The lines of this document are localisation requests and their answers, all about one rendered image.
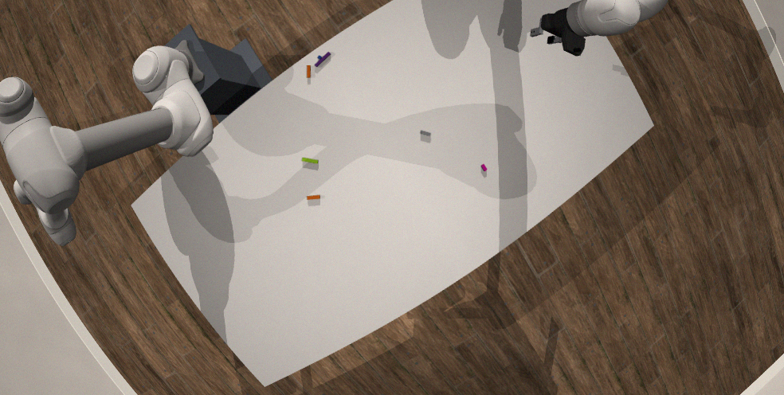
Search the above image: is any purple rod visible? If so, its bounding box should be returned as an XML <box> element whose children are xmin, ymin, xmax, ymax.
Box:
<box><xmin>315</xmin><ymin>52</ymin><xmax>331</xmax><ymax>67</ymax></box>

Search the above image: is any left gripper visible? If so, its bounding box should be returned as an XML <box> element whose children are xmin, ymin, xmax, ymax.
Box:
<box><xmin>530</xmin><ymin>0</ymin><xmax>596</xmax><ymax>56</ymax></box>

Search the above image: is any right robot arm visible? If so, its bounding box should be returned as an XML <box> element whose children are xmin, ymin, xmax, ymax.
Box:
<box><xmin>0</xmin><ymin>40</ymin><xmax>214</xmax><ymax>246</ymax></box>

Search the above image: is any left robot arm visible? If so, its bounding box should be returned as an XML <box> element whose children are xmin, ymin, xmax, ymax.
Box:
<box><xmin>578</xmin><ymin>0</ymin><xmax>668</xmax><ymax>37</ymax></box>

